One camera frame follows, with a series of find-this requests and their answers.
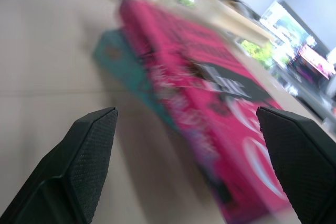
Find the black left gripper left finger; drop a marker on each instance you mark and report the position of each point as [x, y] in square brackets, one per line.
[65, 171]

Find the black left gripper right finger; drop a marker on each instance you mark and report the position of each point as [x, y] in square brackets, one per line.
[302, 161]

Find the teal box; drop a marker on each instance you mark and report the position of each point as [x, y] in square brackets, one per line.
[123, 69]

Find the pink box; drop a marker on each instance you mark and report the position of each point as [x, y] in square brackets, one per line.
[199, 82]

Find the colourful wall screen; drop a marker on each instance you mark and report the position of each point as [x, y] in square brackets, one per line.
[296, 43]

